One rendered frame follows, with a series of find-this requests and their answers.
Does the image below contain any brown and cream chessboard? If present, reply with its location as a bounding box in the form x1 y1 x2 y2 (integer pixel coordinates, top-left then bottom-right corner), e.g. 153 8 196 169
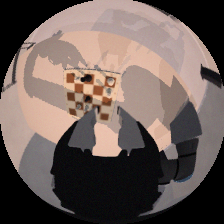
64 69 121 123

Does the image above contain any white king chess piece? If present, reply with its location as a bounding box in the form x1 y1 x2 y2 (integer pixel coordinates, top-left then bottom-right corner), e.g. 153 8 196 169
107 78 114 86

